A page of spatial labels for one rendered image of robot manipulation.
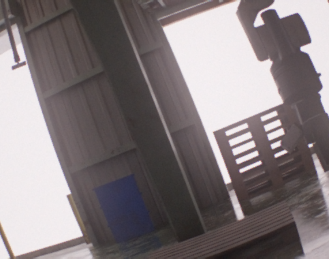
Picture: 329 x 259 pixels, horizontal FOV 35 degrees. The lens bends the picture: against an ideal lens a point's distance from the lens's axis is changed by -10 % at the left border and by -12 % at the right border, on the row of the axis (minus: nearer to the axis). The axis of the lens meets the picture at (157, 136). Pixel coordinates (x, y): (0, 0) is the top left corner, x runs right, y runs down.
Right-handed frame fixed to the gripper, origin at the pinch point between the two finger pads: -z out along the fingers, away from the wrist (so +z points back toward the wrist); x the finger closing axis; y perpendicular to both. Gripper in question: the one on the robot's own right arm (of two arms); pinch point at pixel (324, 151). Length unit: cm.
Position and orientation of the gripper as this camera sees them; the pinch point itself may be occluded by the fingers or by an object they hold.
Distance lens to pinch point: 95.4
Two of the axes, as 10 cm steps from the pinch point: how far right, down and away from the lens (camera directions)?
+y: 9.1, -3.7, -2.0
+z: -3.1, -9.1, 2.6
